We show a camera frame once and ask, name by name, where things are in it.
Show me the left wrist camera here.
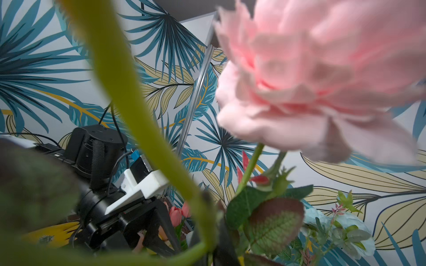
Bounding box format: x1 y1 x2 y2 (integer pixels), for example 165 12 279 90
104 155 169 215

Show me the pale blue flower stem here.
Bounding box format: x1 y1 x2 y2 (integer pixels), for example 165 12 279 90
276 191 376 266

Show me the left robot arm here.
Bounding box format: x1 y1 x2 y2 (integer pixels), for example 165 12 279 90
26 125 181 257

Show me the tulip bouquet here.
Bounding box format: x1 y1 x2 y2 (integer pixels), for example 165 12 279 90
133 200 190 253

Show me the double pink peony stem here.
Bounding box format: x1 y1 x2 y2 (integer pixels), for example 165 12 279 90
0 0 220 266

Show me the pink peony flower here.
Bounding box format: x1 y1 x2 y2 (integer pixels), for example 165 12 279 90
214 1 426 165

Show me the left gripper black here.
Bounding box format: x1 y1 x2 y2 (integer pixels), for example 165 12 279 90
76 196 181 256

